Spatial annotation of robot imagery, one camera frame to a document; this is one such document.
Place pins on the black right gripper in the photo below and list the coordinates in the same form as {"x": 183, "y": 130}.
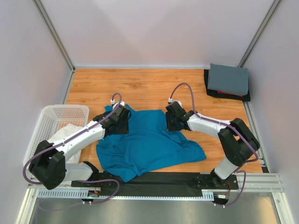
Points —
{"x": 169, "y": 127}

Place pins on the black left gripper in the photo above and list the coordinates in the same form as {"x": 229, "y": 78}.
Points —
{"x": 125, "y": 129}

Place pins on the blue t shirt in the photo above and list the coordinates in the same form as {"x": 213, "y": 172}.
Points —
{"x": 147, "y": 147}

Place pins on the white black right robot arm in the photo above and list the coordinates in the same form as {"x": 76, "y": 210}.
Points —
{"x": 237, "y": 141}

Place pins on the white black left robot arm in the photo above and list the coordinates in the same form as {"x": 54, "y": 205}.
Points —
{"x": 50, "y": 165}

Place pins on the folded red t shirt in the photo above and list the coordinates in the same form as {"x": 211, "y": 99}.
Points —
{"x": 226, "y": 93}

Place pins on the white plastic laundry basket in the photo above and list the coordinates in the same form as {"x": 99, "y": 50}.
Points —
{"x": 56, "y": 122}

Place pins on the folded grey t shirt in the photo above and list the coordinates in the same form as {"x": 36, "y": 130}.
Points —
{"x": 228, "y": 79}

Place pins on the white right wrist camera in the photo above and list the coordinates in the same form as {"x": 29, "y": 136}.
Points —
{"x": 170, "y": 100}

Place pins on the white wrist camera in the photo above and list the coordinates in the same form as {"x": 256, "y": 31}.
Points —
{"x": 170, "y": 100}
{"x": 115, "y": 103}

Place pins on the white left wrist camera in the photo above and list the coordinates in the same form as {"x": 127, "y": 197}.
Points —
{"x": 115, "y": 103}

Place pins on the slotted grey cable duct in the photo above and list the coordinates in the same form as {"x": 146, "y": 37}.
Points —
{"x": 88, "y": 194}

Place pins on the left aluminium corner post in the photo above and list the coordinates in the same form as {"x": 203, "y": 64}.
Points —
{"x": 50, "y": 26}

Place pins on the aluminium corner post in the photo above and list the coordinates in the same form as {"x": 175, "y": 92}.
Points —
{"x": 259, "y": 32}
{"x": 50, "y": 26}

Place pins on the right aluminium corner post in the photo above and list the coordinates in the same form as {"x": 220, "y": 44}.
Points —
{"x": 259, "y": 32}

